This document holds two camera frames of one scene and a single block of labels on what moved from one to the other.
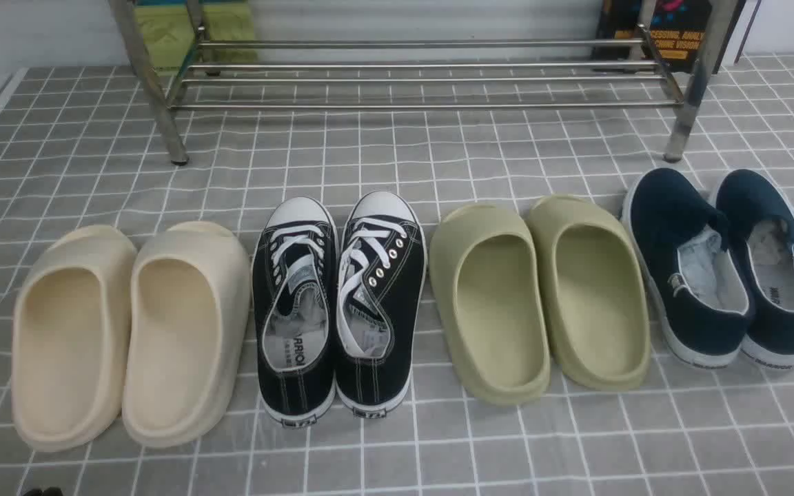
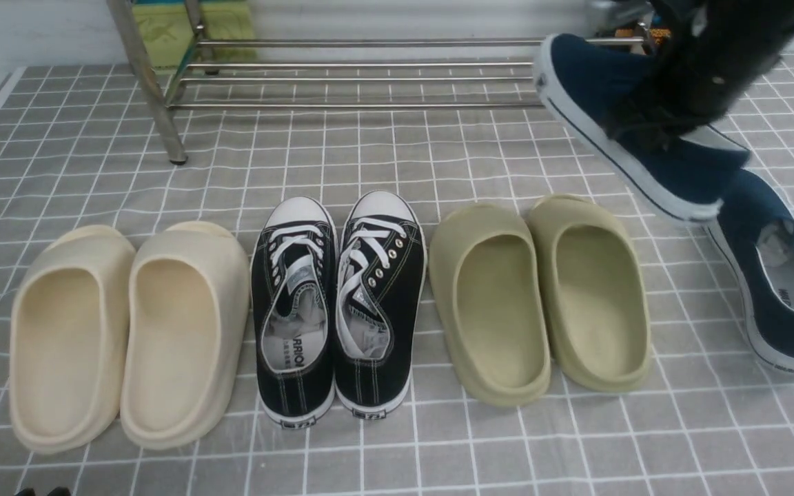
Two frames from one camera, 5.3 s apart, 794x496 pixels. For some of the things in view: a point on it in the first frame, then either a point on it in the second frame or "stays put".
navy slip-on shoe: [678, 239] → [580, 84]
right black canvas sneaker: [380, 292] stays put
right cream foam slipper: [186, 333] stays put
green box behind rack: [167, 32] stays put
